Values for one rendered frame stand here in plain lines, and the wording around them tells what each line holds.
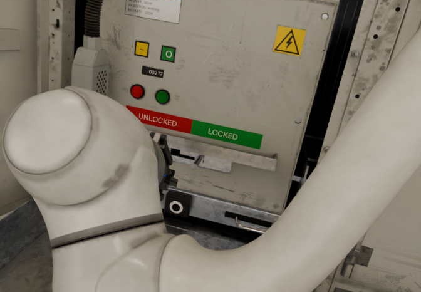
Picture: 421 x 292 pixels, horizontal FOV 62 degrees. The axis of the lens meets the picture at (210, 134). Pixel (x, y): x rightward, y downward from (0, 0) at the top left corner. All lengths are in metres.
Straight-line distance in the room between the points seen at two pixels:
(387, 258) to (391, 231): 0.06
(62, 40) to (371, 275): 0.83
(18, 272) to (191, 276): 0.51
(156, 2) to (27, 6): 0.26
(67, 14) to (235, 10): 0.36
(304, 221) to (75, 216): 0.18
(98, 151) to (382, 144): 0.20
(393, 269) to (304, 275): 0.61
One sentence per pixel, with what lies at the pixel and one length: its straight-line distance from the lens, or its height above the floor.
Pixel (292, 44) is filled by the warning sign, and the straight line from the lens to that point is 0.74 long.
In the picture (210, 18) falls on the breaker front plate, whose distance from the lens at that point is 0.75.
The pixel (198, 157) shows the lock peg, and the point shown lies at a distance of 0.80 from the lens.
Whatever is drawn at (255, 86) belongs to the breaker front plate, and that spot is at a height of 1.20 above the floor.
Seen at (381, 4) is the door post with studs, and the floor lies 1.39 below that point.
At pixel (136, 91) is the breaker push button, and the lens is 0.81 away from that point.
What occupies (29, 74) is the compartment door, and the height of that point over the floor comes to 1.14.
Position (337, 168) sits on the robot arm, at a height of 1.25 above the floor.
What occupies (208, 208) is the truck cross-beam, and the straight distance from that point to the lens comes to 0.85.
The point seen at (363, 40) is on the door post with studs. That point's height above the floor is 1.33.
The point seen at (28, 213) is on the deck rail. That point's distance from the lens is 0.83.
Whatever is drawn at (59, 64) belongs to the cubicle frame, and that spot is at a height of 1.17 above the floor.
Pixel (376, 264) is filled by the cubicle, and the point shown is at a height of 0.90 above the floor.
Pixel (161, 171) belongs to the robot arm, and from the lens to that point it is 0.44.
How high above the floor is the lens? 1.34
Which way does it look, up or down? 19 degrees down
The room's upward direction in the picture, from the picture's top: 10 degrees clockwise
